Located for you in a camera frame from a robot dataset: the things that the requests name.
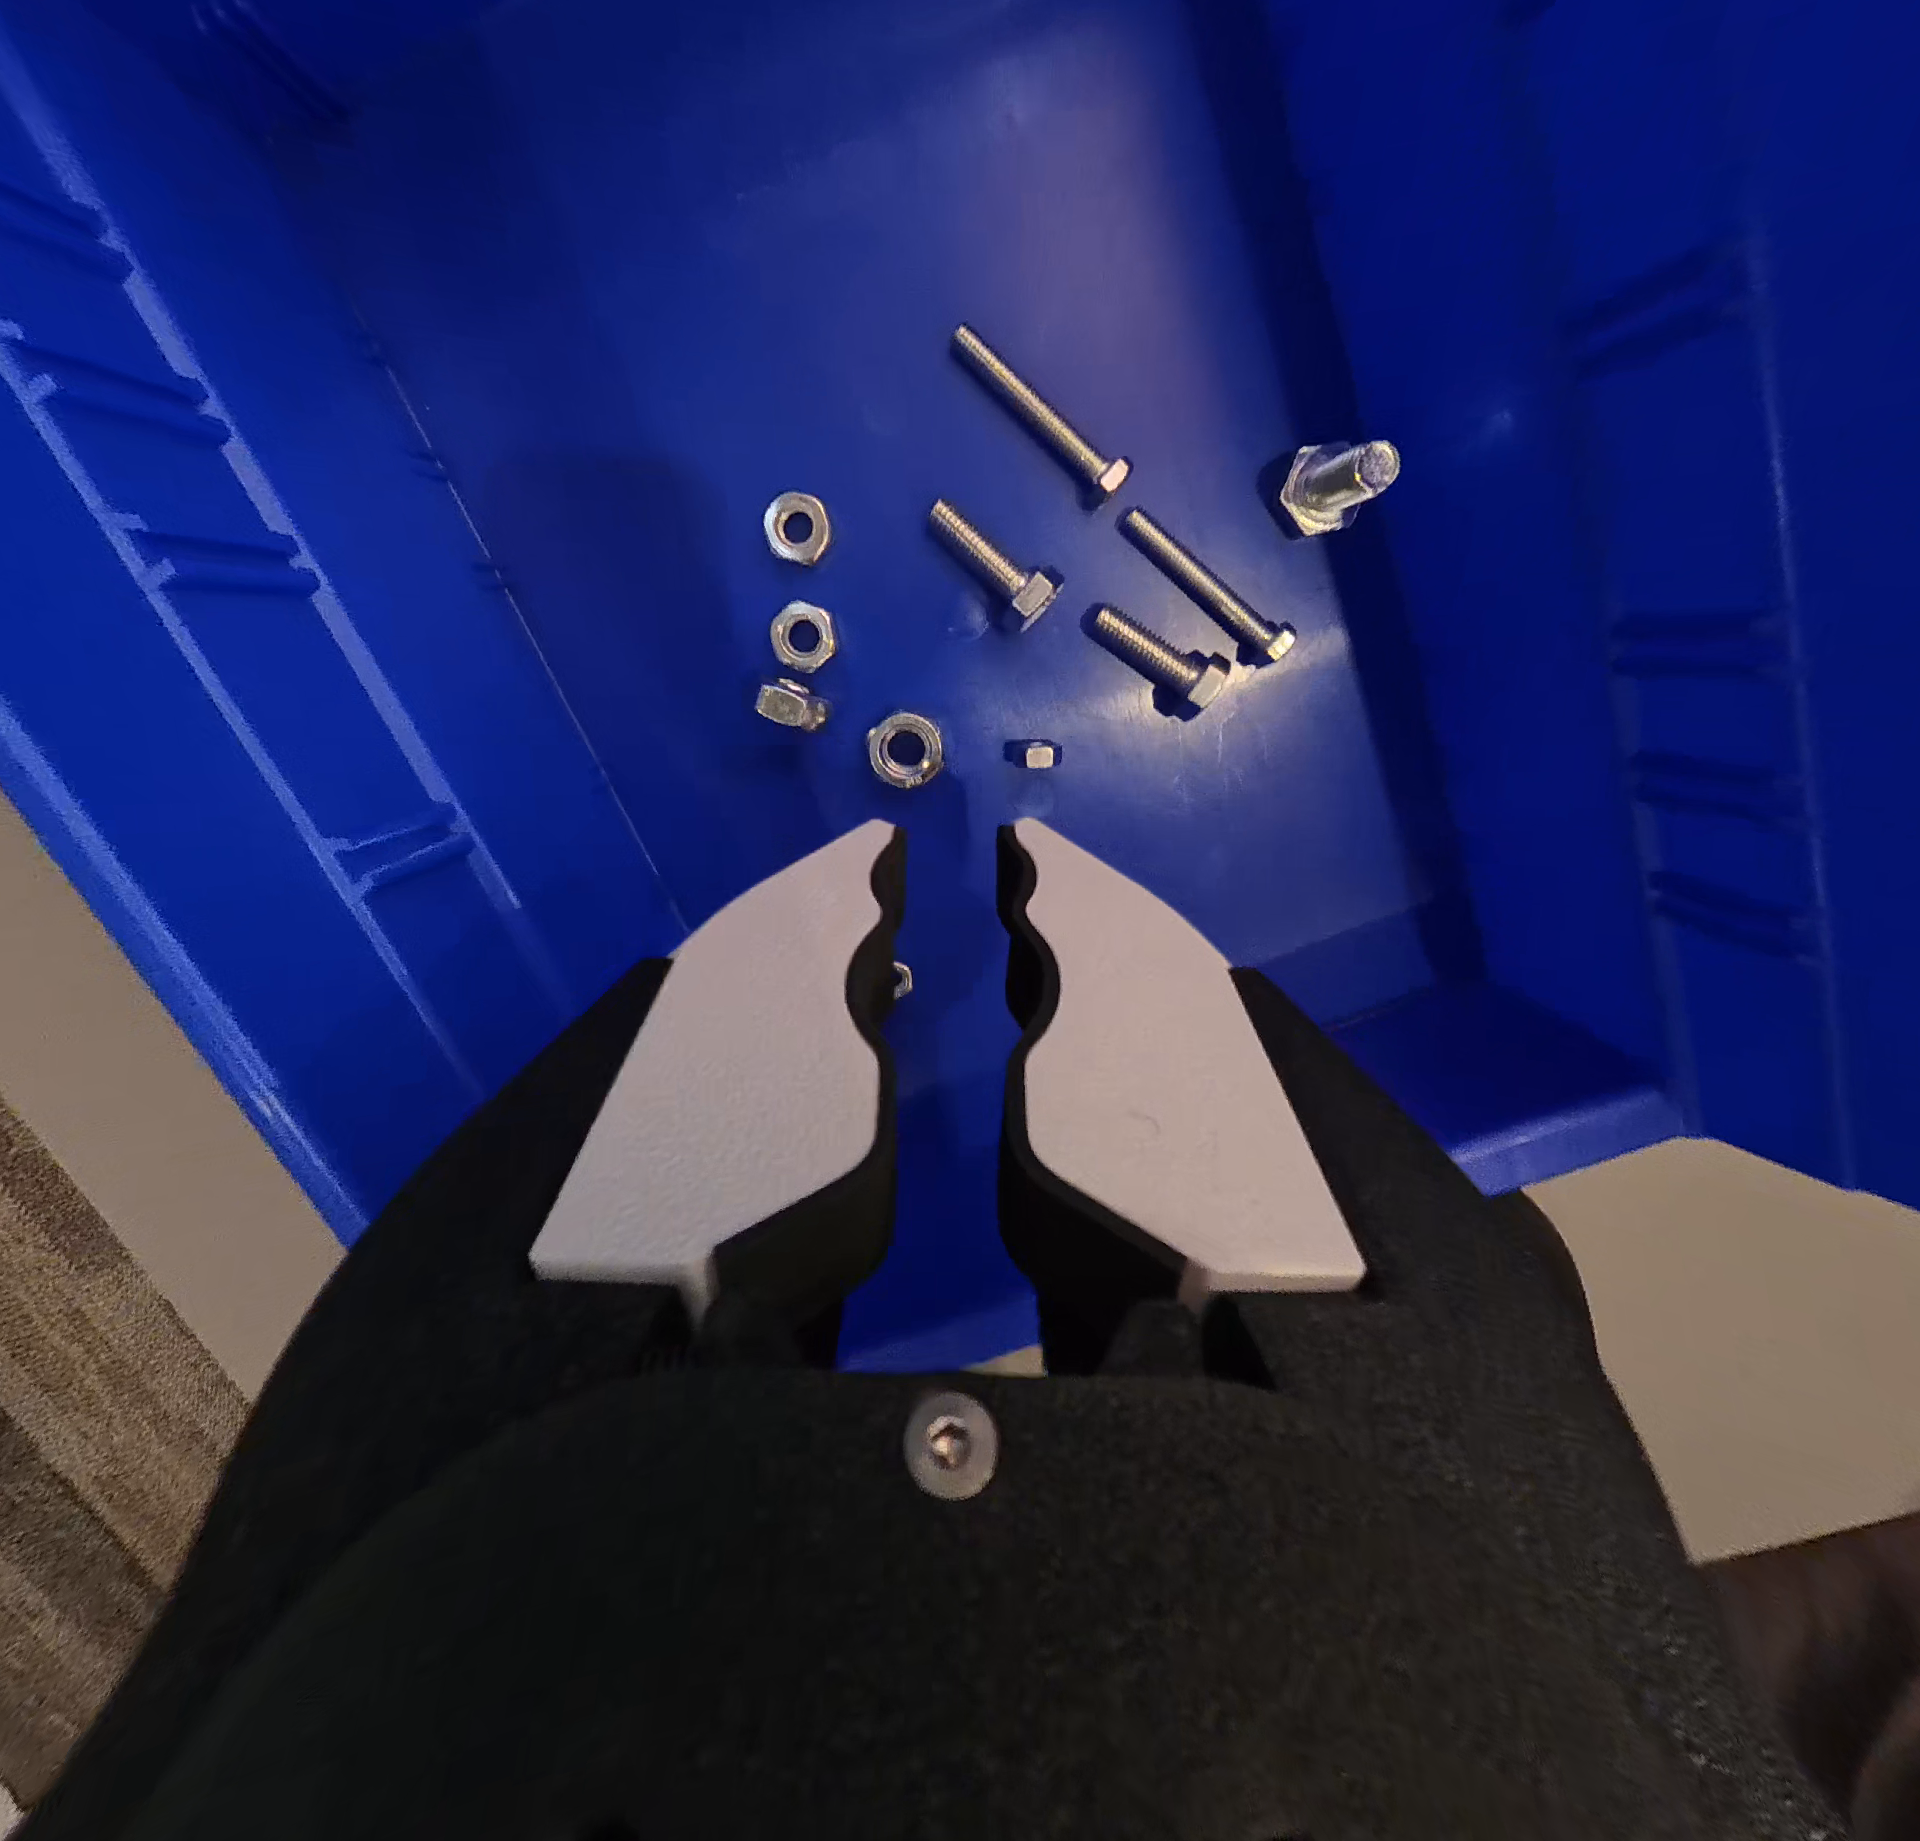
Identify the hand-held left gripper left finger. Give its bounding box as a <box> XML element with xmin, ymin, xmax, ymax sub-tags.
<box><xmin>530</xmin><ymin>818</ymin><xmax>910</xmax><ymax>1369</ymax></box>

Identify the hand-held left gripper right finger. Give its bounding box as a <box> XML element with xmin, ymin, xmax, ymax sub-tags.
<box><xmin>997</xmin><ymin>818</ymin><xmax>1371</xmax><ymax>1369</ymax></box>

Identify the blue plastic bin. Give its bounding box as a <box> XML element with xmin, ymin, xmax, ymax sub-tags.
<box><xmin>0</xmin><ymin>0</ymin><xmax>1920</xmax><ymax>1374</ymax></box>

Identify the long thin steel bolt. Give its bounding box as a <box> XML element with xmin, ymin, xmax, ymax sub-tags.
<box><xmin>1120</xmin><ymin>505</ymin><xmax>1301</xmax><ymax>667</ymax></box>
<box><xmin>947</xmin><ymin>322</ymin><xmax>1136</xmax><ymax>508</ymax></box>

